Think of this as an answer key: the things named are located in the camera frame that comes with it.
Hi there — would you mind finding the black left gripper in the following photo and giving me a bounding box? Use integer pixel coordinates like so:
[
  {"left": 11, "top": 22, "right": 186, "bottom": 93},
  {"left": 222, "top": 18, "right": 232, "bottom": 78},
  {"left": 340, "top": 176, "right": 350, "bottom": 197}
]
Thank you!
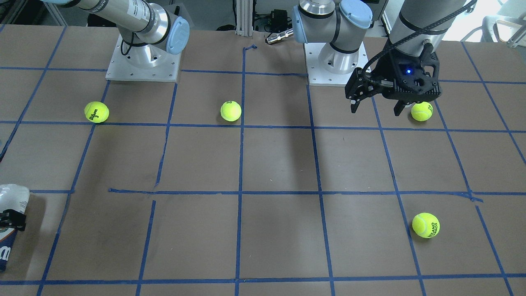
[{"left": 344, "top": 43, "right": 442, "bottom": 116}]

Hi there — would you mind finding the tennis ball can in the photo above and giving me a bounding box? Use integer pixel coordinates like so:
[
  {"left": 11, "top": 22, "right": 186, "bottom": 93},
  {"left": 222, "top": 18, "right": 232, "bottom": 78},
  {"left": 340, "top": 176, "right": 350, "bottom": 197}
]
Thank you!
[{"left": 0, "top": 184, "right": 30, "bottom": 272}]

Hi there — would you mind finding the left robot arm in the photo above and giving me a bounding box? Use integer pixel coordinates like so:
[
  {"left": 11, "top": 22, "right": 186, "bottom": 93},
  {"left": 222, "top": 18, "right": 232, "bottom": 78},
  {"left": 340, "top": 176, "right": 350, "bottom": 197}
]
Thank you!
[{"left": 292, "top": 0, "right": 476, "bottom": 116}]

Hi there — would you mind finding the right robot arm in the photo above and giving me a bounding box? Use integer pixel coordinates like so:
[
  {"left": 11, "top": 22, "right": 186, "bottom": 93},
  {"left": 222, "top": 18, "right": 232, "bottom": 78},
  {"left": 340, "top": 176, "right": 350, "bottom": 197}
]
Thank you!
[{"left": 1, "top": 0, "right": 190, "bottom": 157}]

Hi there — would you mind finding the tennis ball near left gripper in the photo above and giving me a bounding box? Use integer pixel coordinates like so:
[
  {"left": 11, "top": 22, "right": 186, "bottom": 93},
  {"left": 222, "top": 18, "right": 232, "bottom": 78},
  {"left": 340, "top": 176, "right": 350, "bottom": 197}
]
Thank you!
[{"left": 410, "top": 102, "right": 434, "bottom": 122}]

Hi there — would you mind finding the Wilson tennis ball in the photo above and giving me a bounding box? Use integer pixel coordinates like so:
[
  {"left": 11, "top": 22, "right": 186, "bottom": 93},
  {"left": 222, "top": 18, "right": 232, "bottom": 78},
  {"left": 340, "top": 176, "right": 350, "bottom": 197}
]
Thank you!
[{"left": 84, "top": 101, "right": 110, "bottom": 123}]

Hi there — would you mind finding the Roland Garros tennis ball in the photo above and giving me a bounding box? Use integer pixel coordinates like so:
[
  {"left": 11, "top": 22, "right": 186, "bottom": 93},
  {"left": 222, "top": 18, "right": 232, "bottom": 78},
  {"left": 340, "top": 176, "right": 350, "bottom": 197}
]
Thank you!
[{"left": 411, "top": 213, "right": 440, "bottom": 238}]

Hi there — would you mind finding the middle tennis ball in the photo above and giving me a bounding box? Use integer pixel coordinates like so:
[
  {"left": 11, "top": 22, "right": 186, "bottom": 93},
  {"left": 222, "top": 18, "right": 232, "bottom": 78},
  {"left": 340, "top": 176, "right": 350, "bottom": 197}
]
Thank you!
[{"left": 220, "top": 101, "right": 242, "bottom": 122}]

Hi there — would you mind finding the silver metal connector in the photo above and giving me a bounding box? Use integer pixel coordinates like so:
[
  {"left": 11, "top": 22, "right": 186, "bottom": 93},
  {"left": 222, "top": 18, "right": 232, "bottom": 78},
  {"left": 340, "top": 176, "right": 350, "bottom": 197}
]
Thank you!
[{"left": 265, "top": 28, "right": 294, "bottom": 45}]

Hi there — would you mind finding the black power adapter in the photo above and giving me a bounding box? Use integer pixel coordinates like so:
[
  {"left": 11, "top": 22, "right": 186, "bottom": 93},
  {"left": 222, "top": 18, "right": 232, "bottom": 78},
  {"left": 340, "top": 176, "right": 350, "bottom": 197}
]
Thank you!
[{"left": 268, "top": 9, "right": 288, "bottom": 32}]

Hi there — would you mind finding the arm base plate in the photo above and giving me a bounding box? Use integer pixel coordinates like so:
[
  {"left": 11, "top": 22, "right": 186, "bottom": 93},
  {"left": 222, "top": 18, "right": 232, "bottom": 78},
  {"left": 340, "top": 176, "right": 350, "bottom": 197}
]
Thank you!
[
  {"left": 105, "top": 36, "right": 182, "bottom": 83},
  {"left": 304, "top": 43, "right": 368, "bottom": 87}
]

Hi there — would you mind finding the aluminium frame post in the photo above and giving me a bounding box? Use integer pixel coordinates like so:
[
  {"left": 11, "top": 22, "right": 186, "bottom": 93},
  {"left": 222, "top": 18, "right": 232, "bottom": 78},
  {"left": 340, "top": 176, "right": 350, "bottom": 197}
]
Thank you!
[{"left": 235, "top": 0, "right": 254, "bottom": 37}]

